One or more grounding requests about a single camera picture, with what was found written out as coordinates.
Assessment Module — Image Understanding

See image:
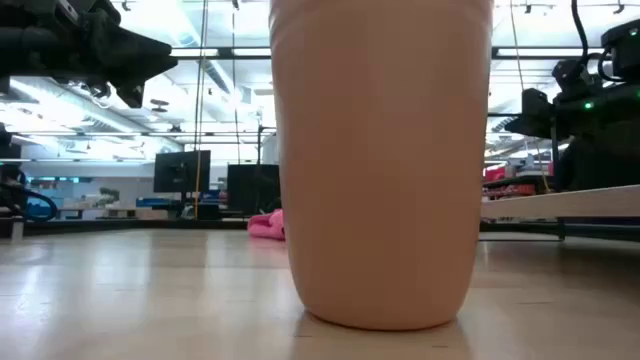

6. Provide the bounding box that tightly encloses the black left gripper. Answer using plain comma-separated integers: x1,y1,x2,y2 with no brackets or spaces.
0,0,179,109

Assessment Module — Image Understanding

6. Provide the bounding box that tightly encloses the tall peach plastic cup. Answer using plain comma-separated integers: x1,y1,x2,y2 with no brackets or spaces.
268,0,495,332

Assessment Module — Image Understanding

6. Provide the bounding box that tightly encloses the black computer monitor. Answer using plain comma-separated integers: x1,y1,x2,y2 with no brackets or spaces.
152,149,212,195

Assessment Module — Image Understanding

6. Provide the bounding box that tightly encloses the small potted plant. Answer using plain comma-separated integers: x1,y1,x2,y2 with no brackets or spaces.
97,187,121,209

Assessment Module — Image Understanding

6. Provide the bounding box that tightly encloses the black partition panel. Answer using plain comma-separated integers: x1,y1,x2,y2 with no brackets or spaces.
226,163,281,217

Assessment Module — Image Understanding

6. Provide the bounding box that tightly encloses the pink cloth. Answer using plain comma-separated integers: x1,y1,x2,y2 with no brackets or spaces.
247,208,286,242

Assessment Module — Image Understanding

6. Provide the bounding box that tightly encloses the dark looped cable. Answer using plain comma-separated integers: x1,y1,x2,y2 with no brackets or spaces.
0,181,59,224

